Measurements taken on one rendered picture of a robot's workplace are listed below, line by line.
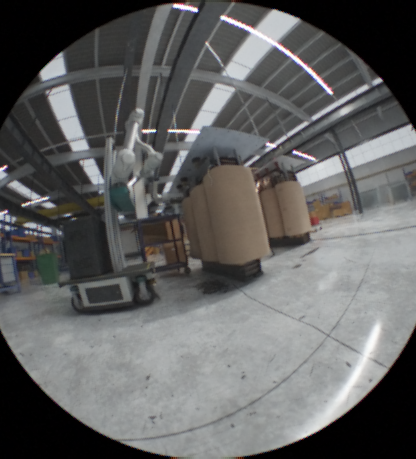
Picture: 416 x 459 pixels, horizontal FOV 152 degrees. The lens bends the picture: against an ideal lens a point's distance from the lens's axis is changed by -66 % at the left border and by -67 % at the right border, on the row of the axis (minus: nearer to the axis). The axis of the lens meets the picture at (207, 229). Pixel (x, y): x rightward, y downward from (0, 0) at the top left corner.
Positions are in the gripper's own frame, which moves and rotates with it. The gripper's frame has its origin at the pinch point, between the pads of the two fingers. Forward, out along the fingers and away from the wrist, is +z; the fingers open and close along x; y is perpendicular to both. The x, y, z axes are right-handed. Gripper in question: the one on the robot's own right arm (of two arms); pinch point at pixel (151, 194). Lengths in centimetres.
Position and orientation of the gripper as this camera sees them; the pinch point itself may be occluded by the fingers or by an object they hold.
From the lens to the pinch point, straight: 155.0
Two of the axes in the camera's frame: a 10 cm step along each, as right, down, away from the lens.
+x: 3.1, -1.1, -9.4
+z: 2.0, 9.8, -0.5
